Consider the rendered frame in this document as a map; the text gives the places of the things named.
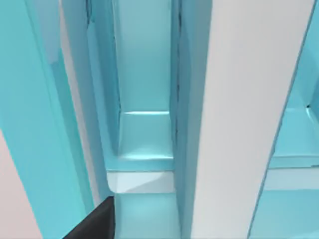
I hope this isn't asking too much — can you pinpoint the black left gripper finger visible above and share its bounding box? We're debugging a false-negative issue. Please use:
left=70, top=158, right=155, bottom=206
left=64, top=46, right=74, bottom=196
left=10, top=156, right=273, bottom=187
left=61, top=196, right=116, bottom=239

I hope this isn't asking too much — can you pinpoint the light blue rack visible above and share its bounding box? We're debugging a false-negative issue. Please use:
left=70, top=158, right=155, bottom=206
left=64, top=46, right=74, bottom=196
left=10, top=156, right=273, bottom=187
left=0, top=0, right=319, bottom=239

